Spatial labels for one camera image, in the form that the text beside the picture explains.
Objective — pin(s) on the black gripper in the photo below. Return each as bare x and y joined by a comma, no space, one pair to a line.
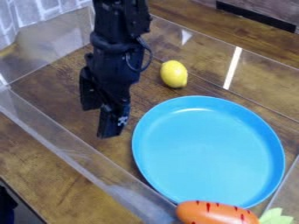
112,70

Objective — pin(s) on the yellow toy lemon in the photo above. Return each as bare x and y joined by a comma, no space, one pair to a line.
174,74

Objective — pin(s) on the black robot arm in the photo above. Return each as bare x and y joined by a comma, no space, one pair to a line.
123,20

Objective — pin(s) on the blue round plastic tray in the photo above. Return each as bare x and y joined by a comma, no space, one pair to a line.
203,148

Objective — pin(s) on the white brick pattern curtain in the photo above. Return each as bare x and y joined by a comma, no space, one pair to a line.
19,13

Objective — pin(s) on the orange toy carrot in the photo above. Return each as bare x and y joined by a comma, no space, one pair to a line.
203,212

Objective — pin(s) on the dark baseboard strip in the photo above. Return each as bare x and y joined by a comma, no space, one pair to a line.
255,16

